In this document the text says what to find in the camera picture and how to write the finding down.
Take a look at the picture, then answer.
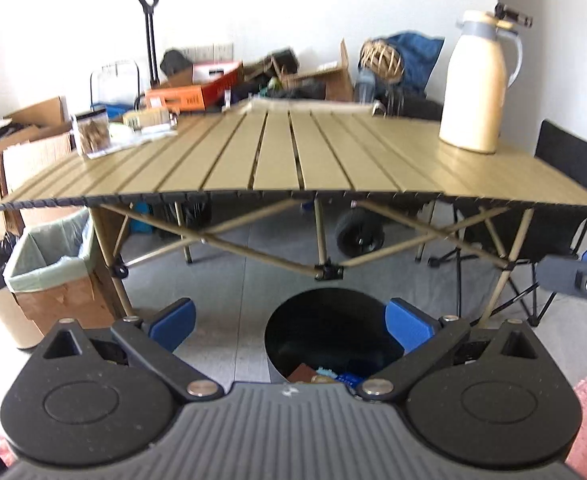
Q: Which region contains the black tripod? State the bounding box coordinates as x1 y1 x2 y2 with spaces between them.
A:
493 2 533 29

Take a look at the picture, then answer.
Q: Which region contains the blue flat box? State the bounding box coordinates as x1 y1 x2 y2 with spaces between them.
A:
130 205 154 234

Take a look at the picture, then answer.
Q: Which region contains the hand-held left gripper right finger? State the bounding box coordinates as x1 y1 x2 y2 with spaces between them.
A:
358 298 547 402

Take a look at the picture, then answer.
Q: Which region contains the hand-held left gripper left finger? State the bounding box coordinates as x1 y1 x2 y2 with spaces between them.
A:
37 298 225 403

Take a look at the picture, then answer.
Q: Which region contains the beige waste bin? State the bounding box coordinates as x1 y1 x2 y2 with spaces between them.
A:
0 280 44 350

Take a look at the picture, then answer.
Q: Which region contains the wicker ball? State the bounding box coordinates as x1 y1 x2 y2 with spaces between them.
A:
361 39 405 84

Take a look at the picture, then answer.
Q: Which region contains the orange cardboard box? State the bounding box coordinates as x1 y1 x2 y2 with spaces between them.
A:
144 60 244 111

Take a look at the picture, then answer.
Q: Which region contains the clear jar of nuts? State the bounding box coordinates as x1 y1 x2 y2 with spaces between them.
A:
74 110 112 157

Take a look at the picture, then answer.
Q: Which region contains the large open cardboard box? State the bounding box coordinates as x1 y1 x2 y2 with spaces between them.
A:
0 96 74 187

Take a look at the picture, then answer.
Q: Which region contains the yellow thermos jug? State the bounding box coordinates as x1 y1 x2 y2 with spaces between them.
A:
438 10 525 155

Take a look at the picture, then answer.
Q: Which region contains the small black bag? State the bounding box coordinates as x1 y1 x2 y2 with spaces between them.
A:
160 50 194 76

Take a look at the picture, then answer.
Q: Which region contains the open brown cardboard box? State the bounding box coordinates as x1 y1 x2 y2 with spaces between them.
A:
280 39 355 101

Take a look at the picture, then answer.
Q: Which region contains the chrome tube frame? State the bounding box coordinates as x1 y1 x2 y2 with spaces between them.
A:
90 60 142 111

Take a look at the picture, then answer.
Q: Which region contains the black duffel bag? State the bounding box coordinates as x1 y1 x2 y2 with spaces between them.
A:
388 92 445 121

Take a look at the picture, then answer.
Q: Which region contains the black waste bin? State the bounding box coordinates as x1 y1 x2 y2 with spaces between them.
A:
264 287 405 396

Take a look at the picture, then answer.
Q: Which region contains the olive folding table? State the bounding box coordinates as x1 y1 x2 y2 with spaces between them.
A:
0 107 587 328

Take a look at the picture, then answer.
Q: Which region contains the black folding chair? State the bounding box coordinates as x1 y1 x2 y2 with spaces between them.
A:
427 120 587 329

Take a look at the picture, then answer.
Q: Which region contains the dark brown bag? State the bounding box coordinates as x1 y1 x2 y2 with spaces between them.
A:
246 49 302 86

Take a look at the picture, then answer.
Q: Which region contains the brown cardboard box bin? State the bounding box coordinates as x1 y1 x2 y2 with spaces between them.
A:
13 255 134 336

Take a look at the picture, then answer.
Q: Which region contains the black wagon wheel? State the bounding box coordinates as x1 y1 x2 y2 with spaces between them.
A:
334 208 385 257

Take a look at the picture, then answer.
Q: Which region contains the grey water bottle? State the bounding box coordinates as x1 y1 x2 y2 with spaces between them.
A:
356 67 377 104

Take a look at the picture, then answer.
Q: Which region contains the corrugated cardboard sheet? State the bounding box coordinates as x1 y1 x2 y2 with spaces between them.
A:
0 132 74 196

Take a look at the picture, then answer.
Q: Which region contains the black wagon handle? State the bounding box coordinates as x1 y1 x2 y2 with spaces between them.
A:
136 0 162 89

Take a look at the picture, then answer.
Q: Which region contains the yellow small box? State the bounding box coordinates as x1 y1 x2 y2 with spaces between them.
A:
122 109 172 129

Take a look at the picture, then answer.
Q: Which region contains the white paper sheet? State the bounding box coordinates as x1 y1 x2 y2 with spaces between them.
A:
86 130 179 159

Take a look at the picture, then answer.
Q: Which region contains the brown wallet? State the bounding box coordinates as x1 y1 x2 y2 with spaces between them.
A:
287 362 319 385

